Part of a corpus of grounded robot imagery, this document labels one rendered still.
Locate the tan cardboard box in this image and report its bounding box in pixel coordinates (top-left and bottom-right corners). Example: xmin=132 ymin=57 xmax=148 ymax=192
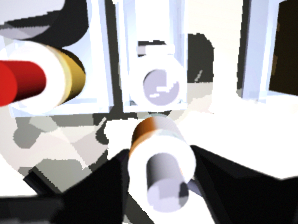
xmin=268 ymin=0 xmax=298 ymax=97

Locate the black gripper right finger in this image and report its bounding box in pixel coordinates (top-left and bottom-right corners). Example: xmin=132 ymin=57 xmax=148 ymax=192
xmin=189 ymin=144 xmax=298 ymax=224

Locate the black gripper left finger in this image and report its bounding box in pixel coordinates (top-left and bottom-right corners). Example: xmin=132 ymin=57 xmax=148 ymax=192
xmin=0 ymin=148 xmax=130 ymax=224

